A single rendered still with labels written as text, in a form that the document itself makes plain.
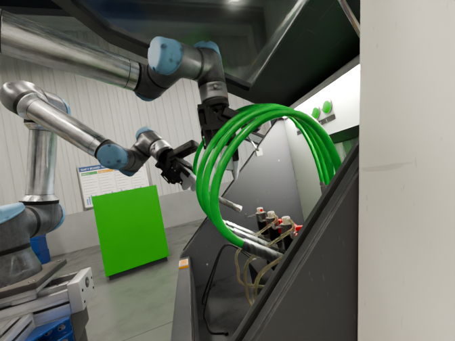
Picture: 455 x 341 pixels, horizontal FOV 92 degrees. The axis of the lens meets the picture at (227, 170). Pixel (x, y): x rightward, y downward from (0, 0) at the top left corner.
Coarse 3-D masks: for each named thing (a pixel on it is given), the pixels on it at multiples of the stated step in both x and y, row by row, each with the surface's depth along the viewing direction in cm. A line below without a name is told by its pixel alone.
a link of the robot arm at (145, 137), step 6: (138, 132) 82; (144, 132) 81; (150, 132) 81; (156, 132) 84; (138, 138) 82; (144, 138) 80; (150, 138) 79; (156, 138) 79; (138, 144) 80; (144, 144) 80; (150, 144) 78; (144, 150) 80
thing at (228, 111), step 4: (224, 108) 57; (228, 108) 57; (224, 112) 57; (228, 112) 57; (232, 112) 57; (236, 112) 57; (224, 116) 58; (228, 116) 57; (232, 116) 57; (252, 120) 58; (244, 124) 59; (260, 128) 59; (256, 132) 62
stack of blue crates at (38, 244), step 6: (30, 240) 495; (36, 240) 494; (42, 240) 514; (36, 246) 493; (42, 246) 509; (36, 252) 492; (42, 252) 506; (48, 252) 530; (42, 258) 501; (48, 258) 525; (42, 264) 498
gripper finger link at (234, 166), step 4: (224, 148) 56; (232, 160) 56; (216, 164) 56; (228, 164) 56; (232, 164) 56; (236, 164) 56; (228, 168) 56; (232, 168) 57; (236, 168) 57; (236, 172) 57; (236, 176) 57
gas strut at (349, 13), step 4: (340, 0) 30; (344, 0) 30; (340, 4) 30; (344, 4) 30; (348, 4) 30; (344, 8) 30; (348, 8) 30; (348, 12) 30; (352, 12) 30; (348, 16) 30; (352, 16) 30; (352, 20) 30; (356, 20) 30; (352, 24) 31; (356, 24) 30; (356, 28) 31; (356, 32) 31
